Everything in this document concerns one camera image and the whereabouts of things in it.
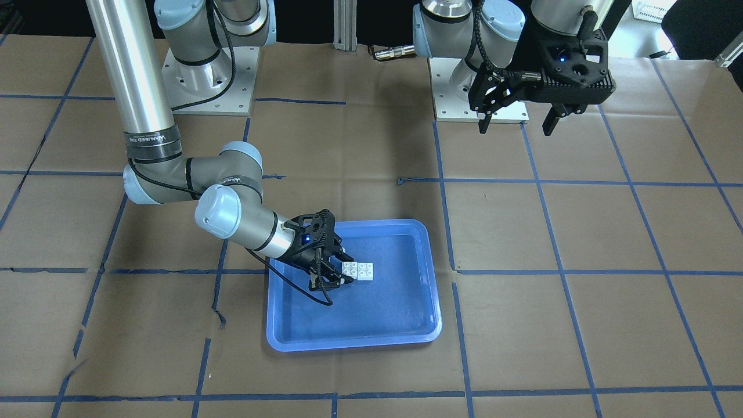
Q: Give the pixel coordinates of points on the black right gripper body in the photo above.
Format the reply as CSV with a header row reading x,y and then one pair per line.
x,y
302,253

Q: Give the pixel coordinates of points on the white building block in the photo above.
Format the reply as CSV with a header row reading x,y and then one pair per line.
x,y
364,271
350,269

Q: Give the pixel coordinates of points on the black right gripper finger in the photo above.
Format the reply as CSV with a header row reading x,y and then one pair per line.
x,y
329,279
340,254

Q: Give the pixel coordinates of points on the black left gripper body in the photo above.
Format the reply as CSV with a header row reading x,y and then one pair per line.
x,y
530,59

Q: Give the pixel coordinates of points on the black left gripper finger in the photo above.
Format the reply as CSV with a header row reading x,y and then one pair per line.
x,y
554,115
484,119

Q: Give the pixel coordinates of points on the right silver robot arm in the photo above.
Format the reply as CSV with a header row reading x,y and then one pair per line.
x,y
228,187

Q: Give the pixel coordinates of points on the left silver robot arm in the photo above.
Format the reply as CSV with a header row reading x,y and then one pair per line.
x,y
487,32

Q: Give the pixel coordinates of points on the blue plastic tray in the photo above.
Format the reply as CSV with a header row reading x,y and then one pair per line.
x,y
400,306

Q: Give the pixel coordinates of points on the aluminium frame post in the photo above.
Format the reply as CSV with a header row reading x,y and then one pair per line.
x,y
344,19

